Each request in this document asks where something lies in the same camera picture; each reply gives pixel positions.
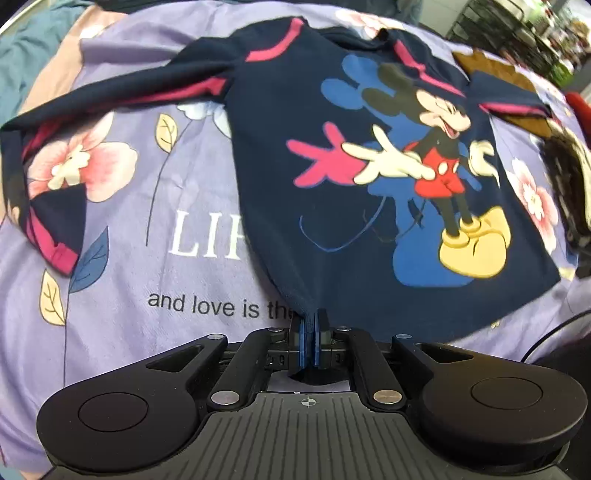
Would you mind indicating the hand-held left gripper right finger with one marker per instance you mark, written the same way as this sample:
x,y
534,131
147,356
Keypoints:
x,y
317,344

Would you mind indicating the red garment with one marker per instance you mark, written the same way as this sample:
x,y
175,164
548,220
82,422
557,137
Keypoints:
x,y
582,110

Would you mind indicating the navy cartoon print shirt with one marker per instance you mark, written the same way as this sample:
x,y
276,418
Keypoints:
x,y
332,152

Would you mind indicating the dark patterned cloth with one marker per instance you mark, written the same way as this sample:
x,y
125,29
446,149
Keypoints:
x,y
565,184

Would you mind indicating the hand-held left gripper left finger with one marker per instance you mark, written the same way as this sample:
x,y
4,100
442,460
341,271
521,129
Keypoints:
x,y
301,344

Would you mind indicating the teal cloth cover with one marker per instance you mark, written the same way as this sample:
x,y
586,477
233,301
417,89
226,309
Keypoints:
x,y
23,50

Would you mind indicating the brown garment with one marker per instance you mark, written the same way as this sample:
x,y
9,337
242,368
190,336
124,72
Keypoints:
x,y
503,76

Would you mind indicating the purple floral bed sheet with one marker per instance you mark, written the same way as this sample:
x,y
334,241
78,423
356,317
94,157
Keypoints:
x,y
152,277

